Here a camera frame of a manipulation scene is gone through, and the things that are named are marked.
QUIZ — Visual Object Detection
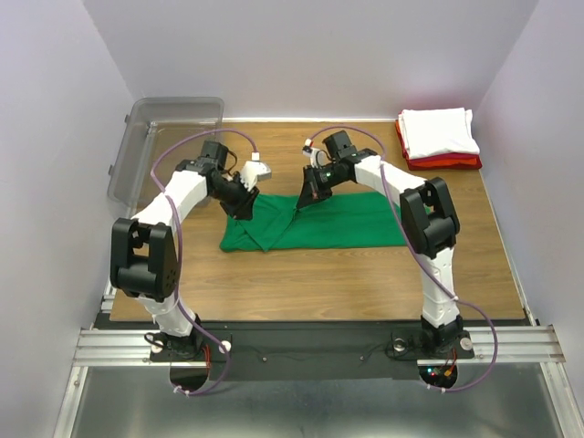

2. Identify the clear plastic storage bin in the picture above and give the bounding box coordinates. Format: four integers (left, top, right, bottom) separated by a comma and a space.
108, 97, 224, 209

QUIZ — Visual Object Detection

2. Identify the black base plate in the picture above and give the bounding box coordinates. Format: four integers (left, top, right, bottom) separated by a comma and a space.
144, 321, 475, 389

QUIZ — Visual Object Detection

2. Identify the green t-shirt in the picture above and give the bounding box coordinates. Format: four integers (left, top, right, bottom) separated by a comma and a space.
219, 192, 405, 253

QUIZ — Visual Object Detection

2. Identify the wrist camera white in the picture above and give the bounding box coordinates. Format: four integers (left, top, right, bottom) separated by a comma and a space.
302, 139, 329, 168
240, 161, 272, 192

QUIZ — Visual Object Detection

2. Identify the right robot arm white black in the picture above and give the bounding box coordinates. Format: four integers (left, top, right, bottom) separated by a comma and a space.
297, 130, 464, 356

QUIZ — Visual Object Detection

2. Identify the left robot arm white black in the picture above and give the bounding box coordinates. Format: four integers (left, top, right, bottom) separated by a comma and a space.
109, 141, 271, 360

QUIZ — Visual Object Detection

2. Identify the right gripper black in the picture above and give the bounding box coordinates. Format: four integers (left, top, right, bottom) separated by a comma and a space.
296, 162, 343, 209

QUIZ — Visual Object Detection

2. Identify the red folded t-shirt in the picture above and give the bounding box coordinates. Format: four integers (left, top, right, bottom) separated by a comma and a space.
394, 122, 484, 172

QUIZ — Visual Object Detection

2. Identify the aluminium rail frame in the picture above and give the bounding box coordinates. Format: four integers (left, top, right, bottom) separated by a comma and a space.
53, 121, 568, 438

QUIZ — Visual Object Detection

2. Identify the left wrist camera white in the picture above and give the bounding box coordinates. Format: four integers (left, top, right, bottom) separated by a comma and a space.
240, 161, 272, 192

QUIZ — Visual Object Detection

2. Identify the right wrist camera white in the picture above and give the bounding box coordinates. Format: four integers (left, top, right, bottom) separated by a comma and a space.
302, 139, 329, 168

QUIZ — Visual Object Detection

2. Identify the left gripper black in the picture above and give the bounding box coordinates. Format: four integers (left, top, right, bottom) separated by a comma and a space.
210, 173, 260, 223

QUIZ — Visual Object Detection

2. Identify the white folded t-shirt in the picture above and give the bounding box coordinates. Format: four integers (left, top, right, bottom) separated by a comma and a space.
398, 108, 480, 160

